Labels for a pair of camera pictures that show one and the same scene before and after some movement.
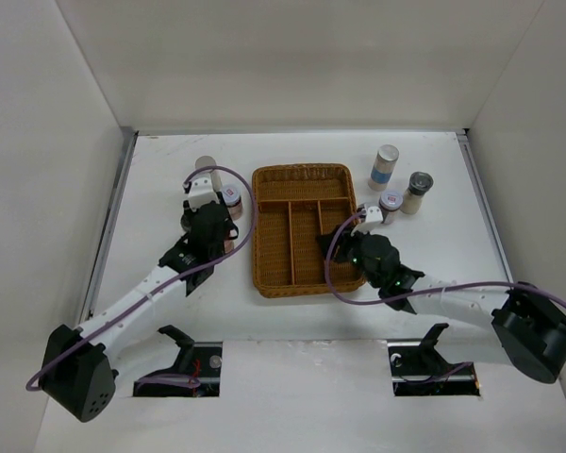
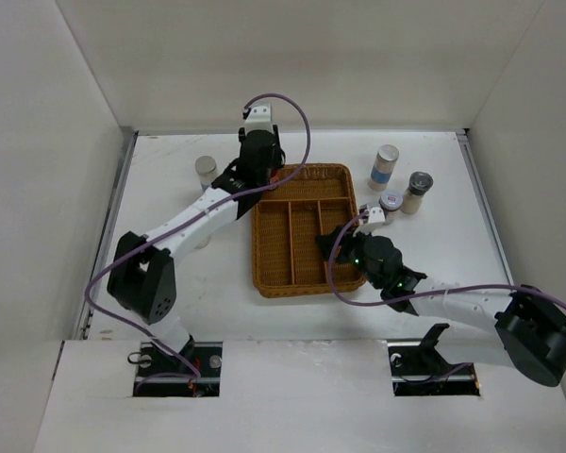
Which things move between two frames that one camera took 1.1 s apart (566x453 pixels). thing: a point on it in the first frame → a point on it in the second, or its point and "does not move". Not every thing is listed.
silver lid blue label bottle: [383, 167] does not move
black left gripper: [188, 209] → [276, 159]
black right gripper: [344, 243] does not move
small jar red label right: [389, 202] does not move
